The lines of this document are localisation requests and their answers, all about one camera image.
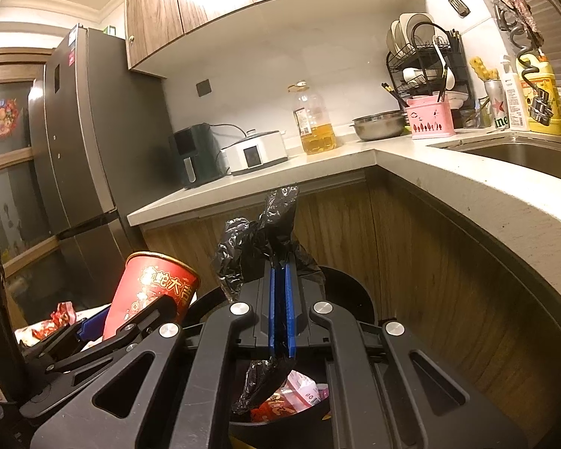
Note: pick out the cooking oil bottle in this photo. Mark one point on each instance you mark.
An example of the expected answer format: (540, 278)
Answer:
(312, 119)

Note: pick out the black round trash bin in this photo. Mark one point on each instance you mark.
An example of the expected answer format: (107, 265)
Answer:
(339, 288)

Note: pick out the black air fryer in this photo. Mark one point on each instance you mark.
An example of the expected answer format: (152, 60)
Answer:
(197, 155)

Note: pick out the glass sliding door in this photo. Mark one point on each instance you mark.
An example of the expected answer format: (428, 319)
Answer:
(25, 237)

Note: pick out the red paper cup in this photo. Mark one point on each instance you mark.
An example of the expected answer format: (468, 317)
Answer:
(148, 276)

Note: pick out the wooden lower cabinet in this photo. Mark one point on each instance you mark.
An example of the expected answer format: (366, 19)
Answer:
(477, 308)

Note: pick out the grey refrigerator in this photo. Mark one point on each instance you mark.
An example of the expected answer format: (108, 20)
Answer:
(100, 137)

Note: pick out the steel sink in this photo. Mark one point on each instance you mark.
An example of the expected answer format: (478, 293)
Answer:
(537, 152)

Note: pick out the steel bowl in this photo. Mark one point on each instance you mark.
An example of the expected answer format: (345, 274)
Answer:
(380, 126)

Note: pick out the red snack wrapper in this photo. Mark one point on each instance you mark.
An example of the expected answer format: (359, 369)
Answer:
(63, 315)

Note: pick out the black dish rack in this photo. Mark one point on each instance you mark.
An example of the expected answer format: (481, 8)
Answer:
(420, 53)

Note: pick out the yellow detergent bottle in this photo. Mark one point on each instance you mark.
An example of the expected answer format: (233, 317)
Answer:
(541, 99)

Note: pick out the black plastic bag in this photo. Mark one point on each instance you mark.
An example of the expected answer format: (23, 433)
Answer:
(267, 249)

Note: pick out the green beer can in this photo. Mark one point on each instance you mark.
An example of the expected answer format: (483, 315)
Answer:
(498, 104)

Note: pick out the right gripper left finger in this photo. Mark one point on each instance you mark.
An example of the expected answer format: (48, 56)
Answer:
(174, 389)

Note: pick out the white bottle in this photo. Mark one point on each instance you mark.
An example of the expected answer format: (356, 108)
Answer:
(514, 95)

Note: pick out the pink utensil holder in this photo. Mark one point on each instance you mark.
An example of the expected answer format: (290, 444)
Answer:
(429, 118)

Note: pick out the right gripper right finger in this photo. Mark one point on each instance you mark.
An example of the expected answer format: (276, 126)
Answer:
(385, 391)

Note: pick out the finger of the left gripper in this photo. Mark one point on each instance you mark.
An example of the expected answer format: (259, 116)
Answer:
(160, 311)
(60, 345)

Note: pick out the red door decoration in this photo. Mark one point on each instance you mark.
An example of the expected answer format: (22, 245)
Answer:
(9, 114)

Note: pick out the white rice cooker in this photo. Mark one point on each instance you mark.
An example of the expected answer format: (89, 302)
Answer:
(255, 152)

